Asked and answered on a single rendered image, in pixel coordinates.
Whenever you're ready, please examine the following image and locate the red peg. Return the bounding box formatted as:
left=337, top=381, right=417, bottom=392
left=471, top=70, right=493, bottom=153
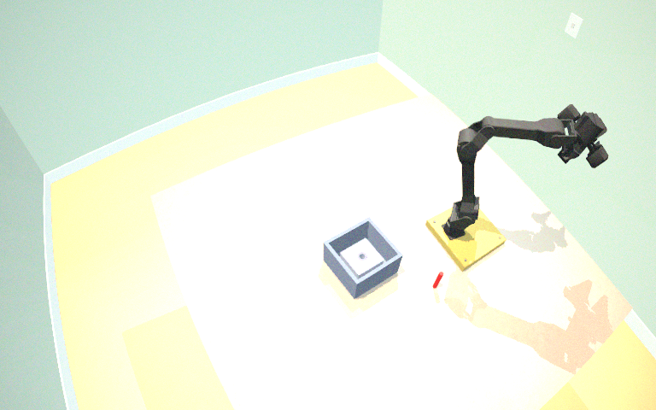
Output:
left=432, top=272, right=443, bottom=289

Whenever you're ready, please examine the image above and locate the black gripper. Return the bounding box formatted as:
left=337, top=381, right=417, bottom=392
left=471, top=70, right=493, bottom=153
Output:
left=557, top=104, right=609, bottom=168

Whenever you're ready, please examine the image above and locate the white square plate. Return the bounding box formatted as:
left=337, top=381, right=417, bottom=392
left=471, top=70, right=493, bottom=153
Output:
left=340, top=239, right=384, bottom=279

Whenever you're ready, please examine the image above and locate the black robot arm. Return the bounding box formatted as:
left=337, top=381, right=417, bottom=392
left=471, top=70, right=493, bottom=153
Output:
left=442, top=111, right=607, bottom=240

